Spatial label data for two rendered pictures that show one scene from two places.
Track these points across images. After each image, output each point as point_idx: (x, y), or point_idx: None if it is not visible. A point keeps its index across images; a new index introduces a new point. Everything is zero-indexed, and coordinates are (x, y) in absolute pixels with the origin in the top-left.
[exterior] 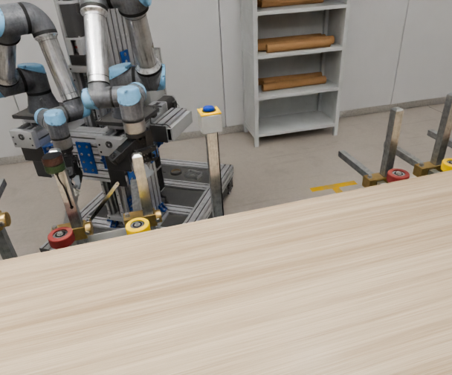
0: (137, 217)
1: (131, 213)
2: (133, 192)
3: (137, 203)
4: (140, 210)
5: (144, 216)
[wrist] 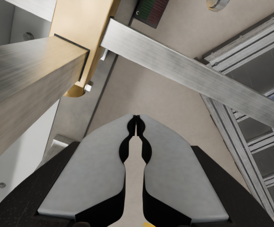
0: (56, 11)
1: (99, 8)
2: (230, 88)
3: (158, 62)
4: (113, 49)
5: (48, 34)
